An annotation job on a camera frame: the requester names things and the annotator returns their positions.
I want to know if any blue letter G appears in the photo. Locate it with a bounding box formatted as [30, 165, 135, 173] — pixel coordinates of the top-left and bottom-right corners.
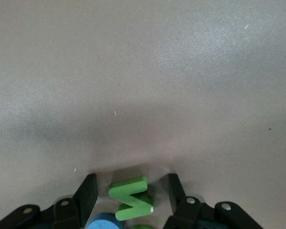
[86, 213, 124, 229]

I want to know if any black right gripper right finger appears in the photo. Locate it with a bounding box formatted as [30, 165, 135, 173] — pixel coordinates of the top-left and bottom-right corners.
[163, 173, 263, 229]

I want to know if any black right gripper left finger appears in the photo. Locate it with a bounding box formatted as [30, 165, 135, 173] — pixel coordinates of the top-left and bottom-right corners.
[0, 173, 98, 229]

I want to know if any green letter N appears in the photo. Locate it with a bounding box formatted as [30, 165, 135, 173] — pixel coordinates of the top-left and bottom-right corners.
[108, 176, 155, 221]

